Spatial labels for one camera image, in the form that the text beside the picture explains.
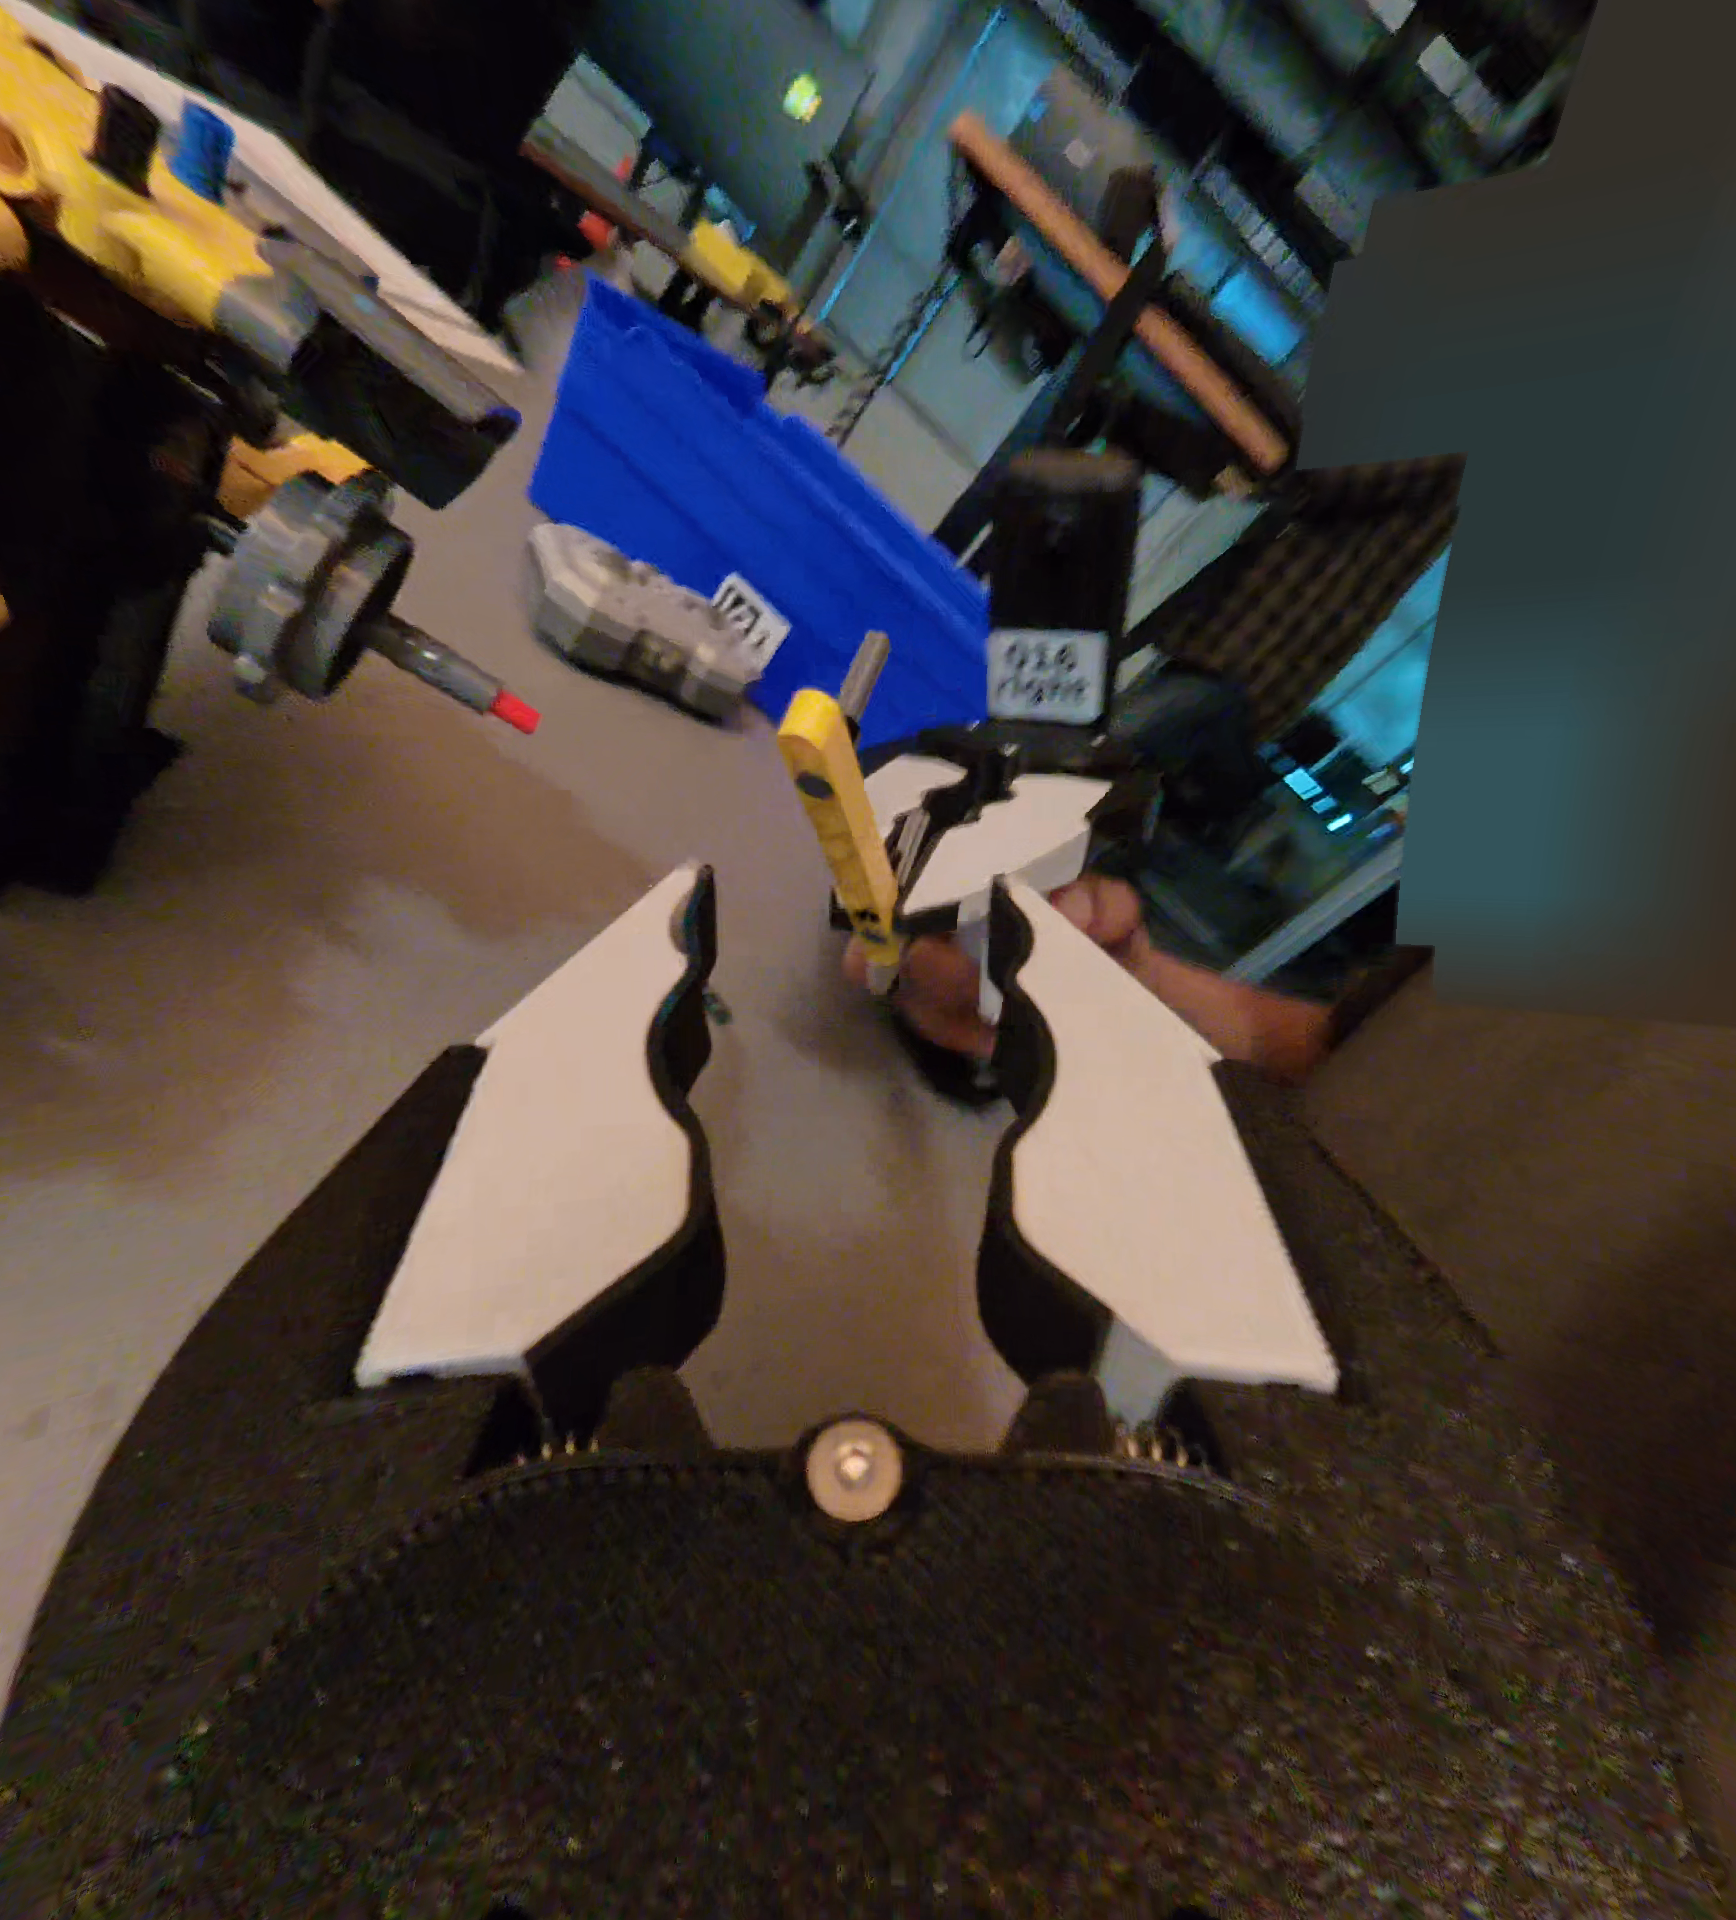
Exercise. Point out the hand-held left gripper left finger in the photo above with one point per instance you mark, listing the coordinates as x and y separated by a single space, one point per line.
553 1170

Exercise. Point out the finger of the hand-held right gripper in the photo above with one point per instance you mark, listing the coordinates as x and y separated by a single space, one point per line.
1018 849
920 795

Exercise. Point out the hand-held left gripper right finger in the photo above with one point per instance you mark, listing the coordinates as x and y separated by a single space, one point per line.
1169 1201

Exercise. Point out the yellow perforated toy beam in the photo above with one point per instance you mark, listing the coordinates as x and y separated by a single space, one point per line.
846 824

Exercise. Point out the grey and black toy pin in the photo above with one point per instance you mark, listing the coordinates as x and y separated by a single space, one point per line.
862 674

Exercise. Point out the yellow and black toy model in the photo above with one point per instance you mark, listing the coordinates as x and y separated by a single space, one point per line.
312 570

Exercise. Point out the person's right forearm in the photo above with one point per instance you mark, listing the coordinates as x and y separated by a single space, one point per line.
1243 1013

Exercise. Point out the person's right hand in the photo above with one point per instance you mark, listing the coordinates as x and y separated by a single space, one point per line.
937 990

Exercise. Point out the black ribbed panel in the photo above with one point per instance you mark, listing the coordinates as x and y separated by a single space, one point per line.
1302 570

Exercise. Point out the wooden bar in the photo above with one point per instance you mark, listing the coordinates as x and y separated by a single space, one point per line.
1108 279

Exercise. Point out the blue plastic bin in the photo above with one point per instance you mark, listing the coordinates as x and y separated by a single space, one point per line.
749 494

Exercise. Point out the grey tagged device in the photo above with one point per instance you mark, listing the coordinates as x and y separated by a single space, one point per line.
612 600

